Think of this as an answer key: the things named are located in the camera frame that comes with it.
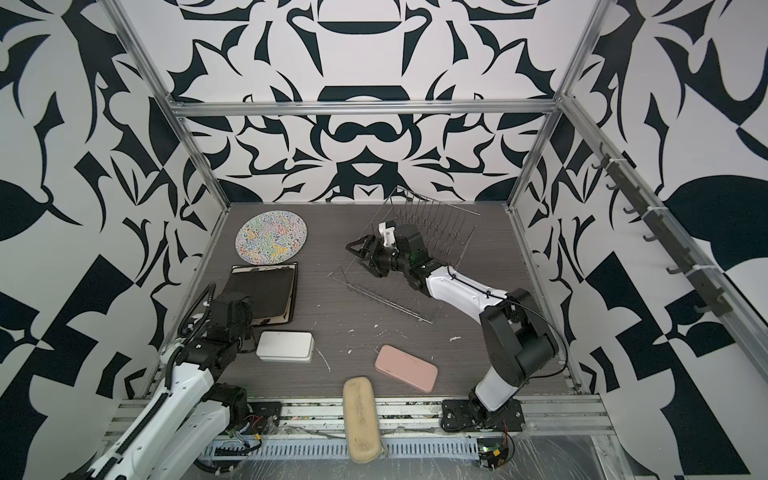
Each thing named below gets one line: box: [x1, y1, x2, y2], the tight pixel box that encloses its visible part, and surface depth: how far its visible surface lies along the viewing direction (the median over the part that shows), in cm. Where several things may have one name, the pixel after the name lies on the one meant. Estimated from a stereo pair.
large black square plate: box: [220, 262, 299, 326], surface depth 99 cm
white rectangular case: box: [256, 331, 314, 363], surface depth 85 cm
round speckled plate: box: [235, 210, 308, 265], surface depth 111 cm
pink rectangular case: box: [374, 344, 439, 394], surface depth 81 cm
